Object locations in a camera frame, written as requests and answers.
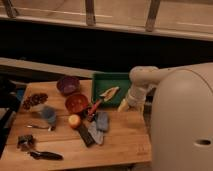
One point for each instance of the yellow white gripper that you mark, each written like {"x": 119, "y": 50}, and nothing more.
{"x": 124, "y": 106}

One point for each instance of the grey towel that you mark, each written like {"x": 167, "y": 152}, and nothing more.
{"x": 97, "y": 135}

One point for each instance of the black remote control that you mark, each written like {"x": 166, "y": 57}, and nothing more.
{"x": 85, "y": 135}

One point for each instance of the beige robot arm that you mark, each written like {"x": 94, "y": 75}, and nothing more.
{"x": 181, "y": 114}

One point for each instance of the red bowl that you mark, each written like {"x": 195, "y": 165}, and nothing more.
{"x": 76, "y": 103}

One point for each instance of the purple bowl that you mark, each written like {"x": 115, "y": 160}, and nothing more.
{"x": 68, "y": 85}

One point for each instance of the green plastic tray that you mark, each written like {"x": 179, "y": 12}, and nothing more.
{"x": 104, "y": 81}

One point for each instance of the yellow red apple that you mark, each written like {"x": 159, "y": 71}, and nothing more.
{"x": 74, "y": 121}

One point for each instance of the wooden cutting board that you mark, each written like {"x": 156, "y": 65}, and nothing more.
{"x": 127, "y": 141}

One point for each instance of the metal spoon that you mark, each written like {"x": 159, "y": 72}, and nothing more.
{"x": 39, "y": 127}

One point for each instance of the bunch of dark grapes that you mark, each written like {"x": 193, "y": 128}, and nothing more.
{"x": 34, "y": 100}

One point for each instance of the small metal toy object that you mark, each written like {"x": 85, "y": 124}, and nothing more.
{"x": 25, "y": 143}

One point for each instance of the red handled spatula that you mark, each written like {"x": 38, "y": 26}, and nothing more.
{"x": 104, "y": 97}

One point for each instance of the black handled tool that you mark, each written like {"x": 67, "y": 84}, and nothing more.
{"x": 45, "y": 155}

